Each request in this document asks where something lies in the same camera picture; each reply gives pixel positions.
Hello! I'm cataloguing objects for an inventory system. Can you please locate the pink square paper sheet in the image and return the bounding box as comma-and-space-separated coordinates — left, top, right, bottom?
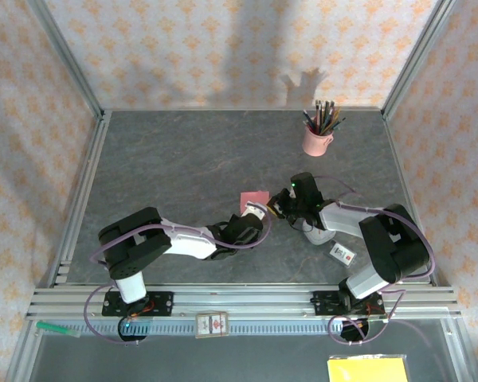
240, 191, 271, 216

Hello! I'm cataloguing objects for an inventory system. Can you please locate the pink pencil cup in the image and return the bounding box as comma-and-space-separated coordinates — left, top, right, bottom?
301, 126, 335, 158

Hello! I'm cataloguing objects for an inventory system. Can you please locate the clear packed card with red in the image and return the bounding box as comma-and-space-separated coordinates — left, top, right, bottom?
325, 240, 358, 266

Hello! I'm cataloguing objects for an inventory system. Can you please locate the yellow colored pencil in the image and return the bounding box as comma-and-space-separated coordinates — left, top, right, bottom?
323, 106, 342, 134

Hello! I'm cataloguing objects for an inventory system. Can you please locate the small playing card box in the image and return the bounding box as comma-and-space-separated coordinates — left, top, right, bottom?
194, 311, 229, 340

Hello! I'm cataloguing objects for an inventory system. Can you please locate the yellow paper pack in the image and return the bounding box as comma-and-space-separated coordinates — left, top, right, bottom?
327, 355, 410, 382

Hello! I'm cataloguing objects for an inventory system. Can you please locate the green marker pen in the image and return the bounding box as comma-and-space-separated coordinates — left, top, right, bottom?
35, 320, 82, 339

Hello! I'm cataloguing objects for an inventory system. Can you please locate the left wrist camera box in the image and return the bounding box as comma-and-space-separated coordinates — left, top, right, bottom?
243, 201, 268, 219

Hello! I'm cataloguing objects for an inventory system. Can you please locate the grey slotted cable duct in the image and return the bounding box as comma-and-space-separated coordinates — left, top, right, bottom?
71, 320, 386, 338

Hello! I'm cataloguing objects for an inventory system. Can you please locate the aluminium table side rail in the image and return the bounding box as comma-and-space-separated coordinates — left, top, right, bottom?
46, 110, 113, 288
381, 110, 440, 288

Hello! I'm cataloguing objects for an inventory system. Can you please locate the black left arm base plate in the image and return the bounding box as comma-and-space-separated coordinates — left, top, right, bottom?
101, 290, 174, 318

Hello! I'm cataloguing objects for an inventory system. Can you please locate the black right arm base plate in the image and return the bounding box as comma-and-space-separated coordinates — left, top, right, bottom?
312, 289, 385, 318

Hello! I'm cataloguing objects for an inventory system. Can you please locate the thin aluminium table rail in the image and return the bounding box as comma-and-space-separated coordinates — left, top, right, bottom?
102, 105, 384, 114

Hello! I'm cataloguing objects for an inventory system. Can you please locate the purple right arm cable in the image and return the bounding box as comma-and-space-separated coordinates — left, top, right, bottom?
316, 174, 437, 346

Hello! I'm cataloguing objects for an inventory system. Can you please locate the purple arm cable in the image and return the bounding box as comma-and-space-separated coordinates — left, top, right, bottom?
316, 174, 437, 346
82, 210, 272, 347

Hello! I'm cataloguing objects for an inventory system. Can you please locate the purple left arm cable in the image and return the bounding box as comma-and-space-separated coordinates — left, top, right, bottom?
82, 210, 272, 347

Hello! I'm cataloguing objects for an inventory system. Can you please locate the aluminium frame post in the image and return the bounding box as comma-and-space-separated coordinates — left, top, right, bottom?
25, 0, 107, 120
381, 0, 460, 120

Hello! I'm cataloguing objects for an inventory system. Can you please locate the lower aluminium frame bar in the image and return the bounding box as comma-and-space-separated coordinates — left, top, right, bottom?
441, 318, 476, 382
3, 318, 45, 382

